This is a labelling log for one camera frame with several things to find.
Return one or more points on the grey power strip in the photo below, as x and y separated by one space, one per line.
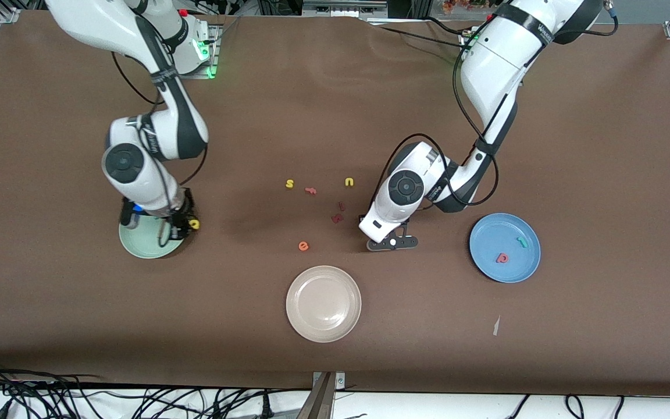
344 9

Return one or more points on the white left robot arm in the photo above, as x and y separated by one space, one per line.
492 64

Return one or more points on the beige plate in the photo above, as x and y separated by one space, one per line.
323 302

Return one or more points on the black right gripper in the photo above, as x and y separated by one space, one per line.
182 216

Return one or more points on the pink letter b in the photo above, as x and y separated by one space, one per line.
499 259

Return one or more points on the small metal bracket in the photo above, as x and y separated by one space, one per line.
339 381

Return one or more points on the green plate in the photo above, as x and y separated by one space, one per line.
143 244

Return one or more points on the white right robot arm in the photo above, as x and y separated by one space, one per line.
91 23

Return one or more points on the teal letter j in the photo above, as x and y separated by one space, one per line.
522 242

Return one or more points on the grey tape scrap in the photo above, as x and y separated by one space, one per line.
496 327

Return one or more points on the orange flowers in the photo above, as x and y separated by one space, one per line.
463 4

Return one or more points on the blue plate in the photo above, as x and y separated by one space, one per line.
505 273

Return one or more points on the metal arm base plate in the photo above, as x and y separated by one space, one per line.
214 55

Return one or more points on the dark red letter k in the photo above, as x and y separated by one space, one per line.
337 219

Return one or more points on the brown table cover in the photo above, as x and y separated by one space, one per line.
335 116

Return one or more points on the grey metal bar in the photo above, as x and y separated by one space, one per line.
319 401

